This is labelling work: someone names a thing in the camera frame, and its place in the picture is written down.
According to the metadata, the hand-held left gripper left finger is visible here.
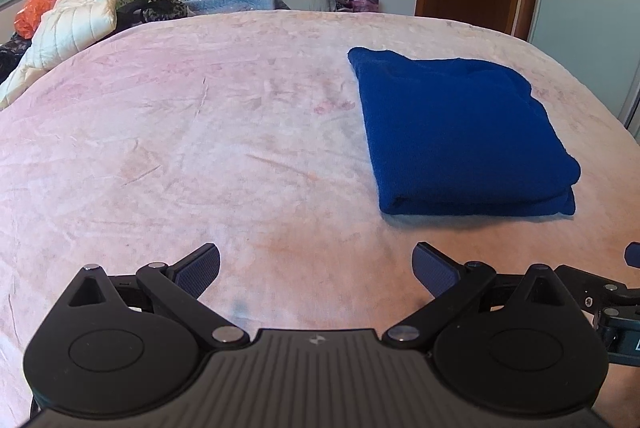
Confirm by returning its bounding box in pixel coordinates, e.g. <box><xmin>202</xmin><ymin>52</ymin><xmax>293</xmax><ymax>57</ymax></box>
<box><xmin>65</xmin><ymin>242</ymin><xmax>250</xmax><ymax>350</ymax></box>

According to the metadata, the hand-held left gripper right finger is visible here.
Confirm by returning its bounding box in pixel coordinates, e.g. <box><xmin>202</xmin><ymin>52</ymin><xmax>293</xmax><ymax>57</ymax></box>
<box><xmin>384</xmin><ymin>242</ymin><xmax>568</xmax><ymax>350</ymax></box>

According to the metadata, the blue beaded sweater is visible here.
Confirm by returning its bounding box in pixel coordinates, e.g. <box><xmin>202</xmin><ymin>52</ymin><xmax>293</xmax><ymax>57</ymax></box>
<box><xmin>347</xmin><ymin>47</ymin><xmax>582</xmax><ymax>216</ymax></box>

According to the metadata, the pink bed blanket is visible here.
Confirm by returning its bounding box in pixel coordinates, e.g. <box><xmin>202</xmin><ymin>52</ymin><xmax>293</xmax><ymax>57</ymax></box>
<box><xmin>0</xmin><ymin>10</ymin><xmax>640</xmax><ymax>424</ymax></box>

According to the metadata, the leopard print cloth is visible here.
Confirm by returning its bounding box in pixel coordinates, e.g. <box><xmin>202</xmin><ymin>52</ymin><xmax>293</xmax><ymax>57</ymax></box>
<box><xmin>117</xmin><ymin>0</ymin><xmax>193</xmax><ymax>26</ymax></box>

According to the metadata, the light blue towel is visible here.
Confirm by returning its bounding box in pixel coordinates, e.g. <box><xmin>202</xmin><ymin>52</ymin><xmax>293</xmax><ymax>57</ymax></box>
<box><xmin>185</xmin><ymin>0</ymin><xmax>291</xmax><ymax>15</ymax></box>

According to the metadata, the cream quilted jacket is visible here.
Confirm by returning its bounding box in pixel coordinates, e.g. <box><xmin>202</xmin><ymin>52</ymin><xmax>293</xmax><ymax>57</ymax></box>
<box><xmin>0</xmin><ymin>0</ymin><xmax>123</xmax><ymax>109</ymax></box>

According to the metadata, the dark patterned cloth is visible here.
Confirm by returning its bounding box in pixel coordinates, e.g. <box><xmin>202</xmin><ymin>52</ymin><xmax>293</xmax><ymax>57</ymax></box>
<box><xmin>0</xmin><ymin>31</ymin><xmax>33</xmax><ymax>84</ymax></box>

